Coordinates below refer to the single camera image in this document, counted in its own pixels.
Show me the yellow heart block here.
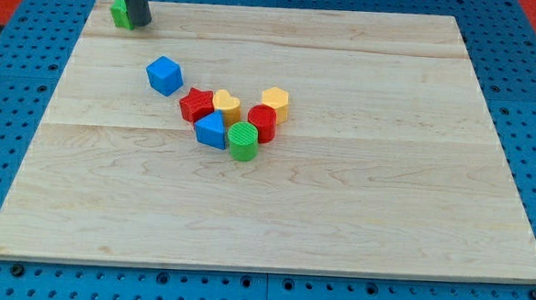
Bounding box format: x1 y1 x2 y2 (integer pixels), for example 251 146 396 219
213 90 241 128

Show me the red star block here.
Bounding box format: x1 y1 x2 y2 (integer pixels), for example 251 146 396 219
179 87 214 123

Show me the green cylinder block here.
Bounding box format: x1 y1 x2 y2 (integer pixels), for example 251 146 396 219
228 121 259 161

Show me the red cylinder block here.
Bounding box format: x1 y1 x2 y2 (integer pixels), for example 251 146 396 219
248 104 277 143

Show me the yellow hexagon block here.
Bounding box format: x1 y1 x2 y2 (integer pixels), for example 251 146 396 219
262 87 290 125

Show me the blue triangle block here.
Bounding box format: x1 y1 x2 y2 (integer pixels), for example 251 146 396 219
195 110 226 150

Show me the light wooden board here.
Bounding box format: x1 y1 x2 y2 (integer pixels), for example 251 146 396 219
0 0 536 284

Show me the blue cube block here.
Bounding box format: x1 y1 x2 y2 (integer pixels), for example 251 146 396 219
146 56 184 96

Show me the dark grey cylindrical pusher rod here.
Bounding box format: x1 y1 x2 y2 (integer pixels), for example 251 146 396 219
125 0 151 27

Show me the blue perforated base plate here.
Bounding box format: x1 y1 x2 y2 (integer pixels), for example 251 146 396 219
0 0 536 300

